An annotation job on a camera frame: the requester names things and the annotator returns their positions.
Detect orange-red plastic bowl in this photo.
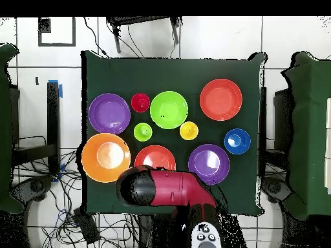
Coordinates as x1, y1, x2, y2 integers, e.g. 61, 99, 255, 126
199, 78, 243, 121
134, 145, 177, 171

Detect black square floor frame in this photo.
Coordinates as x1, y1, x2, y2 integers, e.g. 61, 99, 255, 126
37, 17, 76, 47

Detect black floor cable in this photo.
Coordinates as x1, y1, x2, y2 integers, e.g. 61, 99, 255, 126
83, 16, 109, 57

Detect green plastic cup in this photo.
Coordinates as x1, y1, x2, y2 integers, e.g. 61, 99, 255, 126
133, 122, 153, 142

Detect yellow plastic cup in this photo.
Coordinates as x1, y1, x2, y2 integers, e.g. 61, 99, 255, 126
179, 121, 199, 141

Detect white box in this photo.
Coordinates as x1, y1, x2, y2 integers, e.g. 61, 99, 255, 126
325, 97, 331, 195

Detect black power adapter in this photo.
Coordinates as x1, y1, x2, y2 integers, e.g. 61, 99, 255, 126
72, 207, 101, 245

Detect black metal frame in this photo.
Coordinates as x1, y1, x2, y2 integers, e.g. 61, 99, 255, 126
259, 87, 293, 171
11, 81, 61, 174

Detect blue tape strip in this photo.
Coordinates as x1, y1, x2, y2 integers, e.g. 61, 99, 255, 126
47, 79, 63, 99

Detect purple plastic bowl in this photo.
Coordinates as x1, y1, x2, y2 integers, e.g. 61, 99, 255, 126
187, 143, 230, 186
88, 92, 131, 136

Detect large orange plastic bowl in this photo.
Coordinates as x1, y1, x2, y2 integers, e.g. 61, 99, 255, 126
81, 132, 132, 183

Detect tangle of floor cables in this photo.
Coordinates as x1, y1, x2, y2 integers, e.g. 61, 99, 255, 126
12, 135, 140, 248

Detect small blue plastic bowl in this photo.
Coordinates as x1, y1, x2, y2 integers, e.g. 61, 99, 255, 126
223, 128, 251, 155

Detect black camera stand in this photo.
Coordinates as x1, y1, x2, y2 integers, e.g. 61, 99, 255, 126
106, 16, 183, 54

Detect red plastic cup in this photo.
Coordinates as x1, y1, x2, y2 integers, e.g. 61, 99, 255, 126
131, 92, 151, 114

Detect green plastic bowl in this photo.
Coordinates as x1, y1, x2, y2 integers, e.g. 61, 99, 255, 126
149, 90, 189, 130

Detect dark green tablecloth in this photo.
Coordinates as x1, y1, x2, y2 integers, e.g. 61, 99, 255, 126
81, 50, 267, 216

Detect neighbouring green table cloth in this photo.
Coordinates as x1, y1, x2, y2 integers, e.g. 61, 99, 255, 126
0, 43, 24, 214
281, 51, 331, 220

